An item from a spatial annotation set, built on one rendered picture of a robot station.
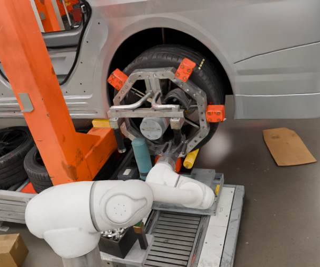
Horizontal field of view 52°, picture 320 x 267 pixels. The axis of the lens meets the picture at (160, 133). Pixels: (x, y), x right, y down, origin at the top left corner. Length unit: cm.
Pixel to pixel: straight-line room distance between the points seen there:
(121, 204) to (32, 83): 103
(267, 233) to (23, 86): 168
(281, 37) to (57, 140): 123
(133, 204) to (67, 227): 18
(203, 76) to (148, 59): 31
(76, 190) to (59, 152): 98
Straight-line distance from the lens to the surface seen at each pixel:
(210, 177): 236
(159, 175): 136
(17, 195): 249
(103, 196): 82
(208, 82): 180
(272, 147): 302
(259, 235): 227
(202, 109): 178
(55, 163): 190
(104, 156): 218
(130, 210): 78
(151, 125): 174
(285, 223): 235
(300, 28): 175
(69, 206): 85
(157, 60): 183
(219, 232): 218
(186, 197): 121
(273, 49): 177
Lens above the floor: 169
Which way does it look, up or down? 29 degrees down
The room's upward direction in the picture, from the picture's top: 11 degrees counter-clockwise
